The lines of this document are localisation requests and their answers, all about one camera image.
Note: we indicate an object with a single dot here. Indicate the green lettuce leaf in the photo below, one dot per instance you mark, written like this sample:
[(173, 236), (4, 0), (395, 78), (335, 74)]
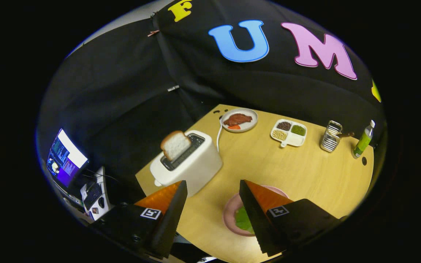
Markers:
[(243, 221)]

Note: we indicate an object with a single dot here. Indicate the black keyboard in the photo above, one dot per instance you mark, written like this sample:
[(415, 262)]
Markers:
[(93, 195)]

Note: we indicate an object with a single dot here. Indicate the green beans portion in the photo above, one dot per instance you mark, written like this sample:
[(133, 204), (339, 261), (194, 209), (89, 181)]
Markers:
[(298, 130)]

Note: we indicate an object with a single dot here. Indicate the white bread slice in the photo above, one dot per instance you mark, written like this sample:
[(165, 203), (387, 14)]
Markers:
[(175, 145)]

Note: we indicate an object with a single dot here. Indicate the round beige plate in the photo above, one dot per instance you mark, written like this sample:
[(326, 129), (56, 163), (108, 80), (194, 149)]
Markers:
[(251, 122)]

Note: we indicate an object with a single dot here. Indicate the pale yellow beans portion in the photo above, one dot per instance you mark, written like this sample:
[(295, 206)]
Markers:
[(279, 135)]

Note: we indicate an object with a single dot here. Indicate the orange carrot slice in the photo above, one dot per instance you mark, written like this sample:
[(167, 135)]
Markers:
[(234, 127)]

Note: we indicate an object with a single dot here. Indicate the pink round plate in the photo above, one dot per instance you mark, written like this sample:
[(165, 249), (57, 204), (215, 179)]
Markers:
[(230, 215)]

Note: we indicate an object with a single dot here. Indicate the white side stand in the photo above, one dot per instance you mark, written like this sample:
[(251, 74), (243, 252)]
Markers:
[(104, 213)]

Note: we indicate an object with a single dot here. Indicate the black backdrop cloth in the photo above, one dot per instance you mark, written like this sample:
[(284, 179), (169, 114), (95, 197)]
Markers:
[(122, 91)]

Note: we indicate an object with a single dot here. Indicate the white toaster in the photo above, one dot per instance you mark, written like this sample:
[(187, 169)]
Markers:
[(199, 168)]

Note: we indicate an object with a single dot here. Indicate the computer monitor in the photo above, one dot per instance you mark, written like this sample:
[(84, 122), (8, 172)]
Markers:
[(66, 160)]

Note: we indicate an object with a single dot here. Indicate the dark brown beans portion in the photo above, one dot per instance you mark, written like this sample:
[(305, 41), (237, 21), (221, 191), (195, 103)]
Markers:
[(284, 126)]

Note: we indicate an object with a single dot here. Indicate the brown meat slice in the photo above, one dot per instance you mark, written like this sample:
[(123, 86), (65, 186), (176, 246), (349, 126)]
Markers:
[(236, 119)]

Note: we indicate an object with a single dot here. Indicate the green label plastic bottle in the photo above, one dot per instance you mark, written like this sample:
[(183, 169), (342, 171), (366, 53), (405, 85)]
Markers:
[(363, 140)]

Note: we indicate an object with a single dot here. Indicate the white divided dish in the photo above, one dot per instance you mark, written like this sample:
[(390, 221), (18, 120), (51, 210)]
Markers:
[(294, 140)]

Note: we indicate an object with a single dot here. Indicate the white cloth clip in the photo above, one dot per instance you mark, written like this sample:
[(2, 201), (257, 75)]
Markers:
[(173, 88)]

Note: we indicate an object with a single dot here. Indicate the pink cloth clip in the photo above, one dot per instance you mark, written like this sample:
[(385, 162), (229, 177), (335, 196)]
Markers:
[(153, 33)]

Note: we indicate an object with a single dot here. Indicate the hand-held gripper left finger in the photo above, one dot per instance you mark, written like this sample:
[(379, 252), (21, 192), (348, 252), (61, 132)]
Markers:
[(170, 223)]

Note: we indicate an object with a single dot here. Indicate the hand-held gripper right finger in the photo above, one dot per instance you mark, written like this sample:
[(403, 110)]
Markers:
[(256, 219)]

